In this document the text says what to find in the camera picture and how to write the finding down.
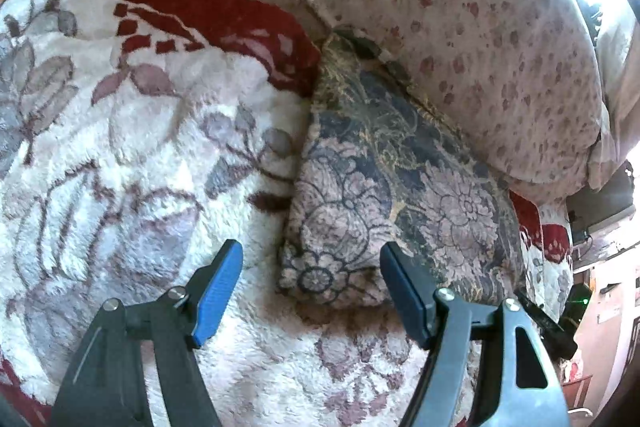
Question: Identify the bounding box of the dark floral patterned garment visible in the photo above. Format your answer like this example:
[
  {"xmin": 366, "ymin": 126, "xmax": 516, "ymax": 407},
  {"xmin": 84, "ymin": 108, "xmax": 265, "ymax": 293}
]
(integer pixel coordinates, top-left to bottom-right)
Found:
[{"xmin": 277, "ymin": 29, "xmax": 526, "ymax": 310}]

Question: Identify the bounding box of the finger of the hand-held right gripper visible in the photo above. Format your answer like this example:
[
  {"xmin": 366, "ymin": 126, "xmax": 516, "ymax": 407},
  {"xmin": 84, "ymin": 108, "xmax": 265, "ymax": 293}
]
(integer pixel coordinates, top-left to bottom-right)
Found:
[{"xmin": 515, "ymin": 288, "xmax": 578, "ymax": 358}]

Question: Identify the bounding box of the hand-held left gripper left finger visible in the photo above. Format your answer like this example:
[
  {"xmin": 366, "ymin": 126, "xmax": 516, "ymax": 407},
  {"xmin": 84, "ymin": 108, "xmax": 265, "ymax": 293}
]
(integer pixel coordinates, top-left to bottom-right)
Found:
[{"xmin": 50, "ymin": 238, "xmax": 244, "ymax": 427}]

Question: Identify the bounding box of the red and white floral blanket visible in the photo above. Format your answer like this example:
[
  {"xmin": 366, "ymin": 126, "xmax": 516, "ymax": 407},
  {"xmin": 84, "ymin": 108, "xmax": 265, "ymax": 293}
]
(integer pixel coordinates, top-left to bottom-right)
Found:
[{"xmin": 0, "ymin": 0, "xmax": 576, "ymax": 427}]

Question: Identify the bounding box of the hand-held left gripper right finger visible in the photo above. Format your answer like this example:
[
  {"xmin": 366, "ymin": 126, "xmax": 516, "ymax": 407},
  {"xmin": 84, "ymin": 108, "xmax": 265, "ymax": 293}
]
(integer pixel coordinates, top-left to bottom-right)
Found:
[{"xmin": 379, "ymin": 241, "xmax": 573, "ymax": 427}]

